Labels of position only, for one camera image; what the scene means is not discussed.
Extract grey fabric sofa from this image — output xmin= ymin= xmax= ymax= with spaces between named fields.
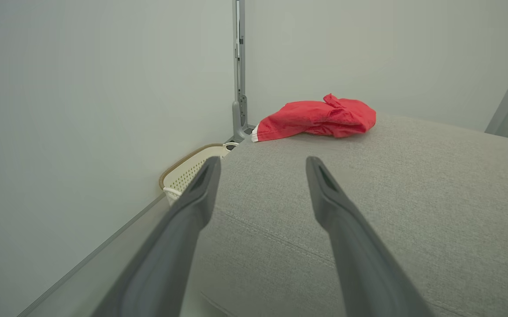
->
xmin=190 ymin=112 xmax=508 ymax=317

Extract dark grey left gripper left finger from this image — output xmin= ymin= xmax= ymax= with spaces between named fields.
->
xmin=91 ymin=156 xmax=222 ymax=317

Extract cream perforated laundry basket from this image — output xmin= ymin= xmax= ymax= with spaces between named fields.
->
xmin=159 ymin=142 xmax=240 ymax=206

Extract red shorts with white trim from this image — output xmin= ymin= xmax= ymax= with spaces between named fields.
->
xmin=251 ymin=93 xmax=377 ymax=143

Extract grey metal frame pole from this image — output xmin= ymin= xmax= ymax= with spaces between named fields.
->
xmin=225 ymin=0 xmax=256 ymax=144

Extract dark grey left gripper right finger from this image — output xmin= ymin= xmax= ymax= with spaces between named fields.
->
xmin=306 ymin=156 xmax=433 ymax=317

